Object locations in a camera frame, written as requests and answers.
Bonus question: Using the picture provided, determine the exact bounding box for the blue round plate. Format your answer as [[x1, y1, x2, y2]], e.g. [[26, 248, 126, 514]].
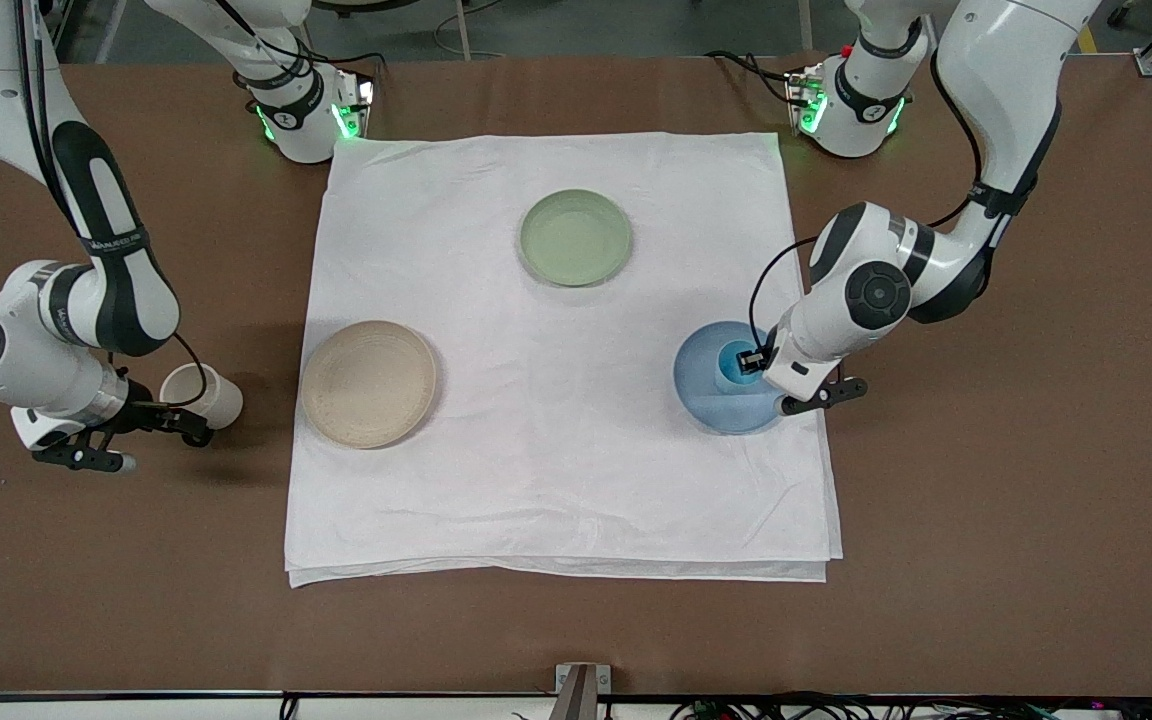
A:
[[673, 320, 796, 436]]

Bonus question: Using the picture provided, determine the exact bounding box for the black base cable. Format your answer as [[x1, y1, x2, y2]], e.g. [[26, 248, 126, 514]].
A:
[[211, 0, 384, 93], [704, 50, 799, 107]]

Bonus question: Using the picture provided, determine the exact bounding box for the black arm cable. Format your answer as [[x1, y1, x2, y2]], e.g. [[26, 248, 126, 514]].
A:
[[14, 0, 210, 409], [747, 48, 989, 353]]

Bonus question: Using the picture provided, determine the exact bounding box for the white mug with black handle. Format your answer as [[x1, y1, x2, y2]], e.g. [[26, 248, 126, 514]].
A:
[[159, 362, 245, 431]]

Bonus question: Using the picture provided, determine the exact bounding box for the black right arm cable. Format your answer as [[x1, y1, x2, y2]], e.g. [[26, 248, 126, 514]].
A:
[[14, 0, 210, 409]]

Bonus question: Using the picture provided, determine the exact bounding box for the black cable bundle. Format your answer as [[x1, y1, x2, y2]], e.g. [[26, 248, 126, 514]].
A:
[[671, 698, 1152, 720]]

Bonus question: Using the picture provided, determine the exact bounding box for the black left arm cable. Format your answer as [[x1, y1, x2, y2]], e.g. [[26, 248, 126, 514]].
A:
[[747, 48, 989, 353]]

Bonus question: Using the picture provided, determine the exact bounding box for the white cloth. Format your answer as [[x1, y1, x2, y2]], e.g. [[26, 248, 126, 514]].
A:
[[284, 132, 844, 588]]

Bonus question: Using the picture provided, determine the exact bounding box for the grey metal camera bracket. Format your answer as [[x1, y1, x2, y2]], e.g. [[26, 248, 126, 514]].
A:
[[555, 663, 613, 720]]

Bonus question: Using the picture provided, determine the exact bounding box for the green round plate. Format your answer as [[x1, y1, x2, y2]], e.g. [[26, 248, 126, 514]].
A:
[[517, 188, 633, 288]]

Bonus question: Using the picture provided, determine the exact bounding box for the blue cup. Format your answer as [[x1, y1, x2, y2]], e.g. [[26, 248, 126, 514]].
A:
[[716, 340, 765, 387]]

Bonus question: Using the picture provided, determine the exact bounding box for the beige round plate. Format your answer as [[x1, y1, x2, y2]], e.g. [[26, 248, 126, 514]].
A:
[[300, 320, 438, 450]]

